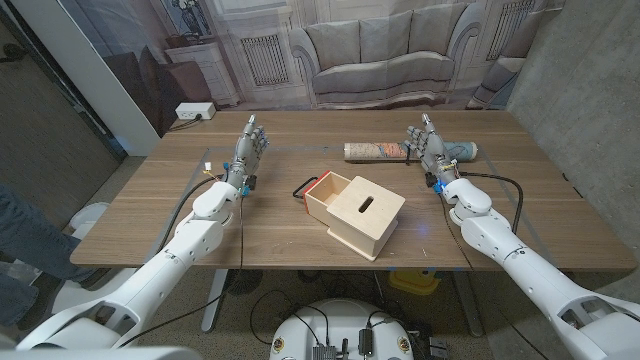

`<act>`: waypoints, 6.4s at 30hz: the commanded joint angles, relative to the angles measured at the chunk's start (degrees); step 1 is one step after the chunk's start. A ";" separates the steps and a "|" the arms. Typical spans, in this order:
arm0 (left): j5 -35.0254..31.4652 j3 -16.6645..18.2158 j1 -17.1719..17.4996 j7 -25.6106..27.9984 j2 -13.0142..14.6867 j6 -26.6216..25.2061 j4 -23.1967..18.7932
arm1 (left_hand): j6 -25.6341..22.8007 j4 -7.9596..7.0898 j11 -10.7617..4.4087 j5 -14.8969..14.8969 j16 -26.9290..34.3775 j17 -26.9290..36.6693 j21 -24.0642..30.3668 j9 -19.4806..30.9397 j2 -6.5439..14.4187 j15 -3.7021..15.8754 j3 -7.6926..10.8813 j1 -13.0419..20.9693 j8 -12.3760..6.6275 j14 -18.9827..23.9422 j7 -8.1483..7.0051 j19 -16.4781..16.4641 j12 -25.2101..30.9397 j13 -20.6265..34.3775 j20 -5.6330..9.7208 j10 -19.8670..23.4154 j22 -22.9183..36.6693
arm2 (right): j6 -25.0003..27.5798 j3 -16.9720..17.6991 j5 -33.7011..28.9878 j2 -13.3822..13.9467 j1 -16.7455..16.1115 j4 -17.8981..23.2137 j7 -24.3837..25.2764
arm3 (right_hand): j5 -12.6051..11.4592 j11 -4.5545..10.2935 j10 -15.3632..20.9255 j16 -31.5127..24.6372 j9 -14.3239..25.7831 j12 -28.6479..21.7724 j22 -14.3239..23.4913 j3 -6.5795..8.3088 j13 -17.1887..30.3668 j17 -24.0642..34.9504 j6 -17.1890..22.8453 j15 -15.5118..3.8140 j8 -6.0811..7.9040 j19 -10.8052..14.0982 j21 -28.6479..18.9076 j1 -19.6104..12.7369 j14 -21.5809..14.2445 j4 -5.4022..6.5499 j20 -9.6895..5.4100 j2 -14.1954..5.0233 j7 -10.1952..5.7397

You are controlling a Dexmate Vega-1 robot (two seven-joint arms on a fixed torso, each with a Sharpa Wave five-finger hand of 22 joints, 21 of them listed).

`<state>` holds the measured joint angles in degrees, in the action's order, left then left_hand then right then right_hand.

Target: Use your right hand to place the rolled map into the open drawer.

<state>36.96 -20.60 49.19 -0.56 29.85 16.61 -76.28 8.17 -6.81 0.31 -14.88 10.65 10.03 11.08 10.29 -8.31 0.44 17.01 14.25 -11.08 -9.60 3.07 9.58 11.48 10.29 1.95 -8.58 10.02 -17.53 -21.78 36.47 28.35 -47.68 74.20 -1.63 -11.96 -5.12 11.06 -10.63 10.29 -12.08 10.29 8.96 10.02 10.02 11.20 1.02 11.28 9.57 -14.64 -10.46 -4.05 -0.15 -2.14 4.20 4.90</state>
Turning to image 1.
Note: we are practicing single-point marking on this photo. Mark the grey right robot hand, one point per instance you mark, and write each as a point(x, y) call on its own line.
point(432, 150)

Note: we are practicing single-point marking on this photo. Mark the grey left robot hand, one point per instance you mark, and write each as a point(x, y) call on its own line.
point(247, 150)

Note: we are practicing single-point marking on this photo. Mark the black band round map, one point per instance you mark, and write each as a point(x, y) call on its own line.
point(408, 160)

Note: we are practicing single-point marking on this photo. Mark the paper map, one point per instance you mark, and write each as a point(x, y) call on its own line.
point(370, 151)

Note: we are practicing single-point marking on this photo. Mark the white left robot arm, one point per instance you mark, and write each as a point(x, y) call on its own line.
point(165, 270)

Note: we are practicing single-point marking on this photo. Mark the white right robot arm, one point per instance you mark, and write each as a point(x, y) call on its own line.
point(530, 270)

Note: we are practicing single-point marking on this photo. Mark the wooden drawer with red front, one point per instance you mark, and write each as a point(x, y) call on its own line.
point(330, 192)

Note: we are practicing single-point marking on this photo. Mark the white power strip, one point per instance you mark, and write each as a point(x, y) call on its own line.
point(195, 110)

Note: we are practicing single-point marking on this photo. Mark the wooden box with slot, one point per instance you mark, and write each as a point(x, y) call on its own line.
point(370, 220)

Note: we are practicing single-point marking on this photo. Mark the printed living room backdrop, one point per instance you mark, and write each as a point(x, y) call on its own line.
point(385, 50)

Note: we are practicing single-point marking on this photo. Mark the black round floor fixture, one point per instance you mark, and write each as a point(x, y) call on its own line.
point(243, 282)

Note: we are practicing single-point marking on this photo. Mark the yellow floor object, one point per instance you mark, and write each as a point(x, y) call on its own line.
point(412, 282)

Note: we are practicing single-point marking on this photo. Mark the grey metal table leg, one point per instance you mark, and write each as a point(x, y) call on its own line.
point(467, 305)
point(214, 300)

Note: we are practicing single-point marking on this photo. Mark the white floor stand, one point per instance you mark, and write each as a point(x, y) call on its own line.
point(90, 217)

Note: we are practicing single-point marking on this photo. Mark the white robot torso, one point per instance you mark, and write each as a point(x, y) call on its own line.
point(340, 320)

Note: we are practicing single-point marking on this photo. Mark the grey floor box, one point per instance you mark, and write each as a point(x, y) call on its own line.
point(438, 348)

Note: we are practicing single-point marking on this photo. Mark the small black electronic module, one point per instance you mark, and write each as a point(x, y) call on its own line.
point(365, 342)

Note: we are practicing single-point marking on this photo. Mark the silver finned module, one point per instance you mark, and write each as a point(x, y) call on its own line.
point(324, 353)

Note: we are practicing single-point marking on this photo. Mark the person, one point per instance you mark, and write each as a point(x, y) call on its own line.
point(30, 240)

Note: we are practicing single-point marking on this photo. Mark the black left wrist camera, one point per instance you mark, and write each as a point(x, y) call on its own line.
point(251, 183)

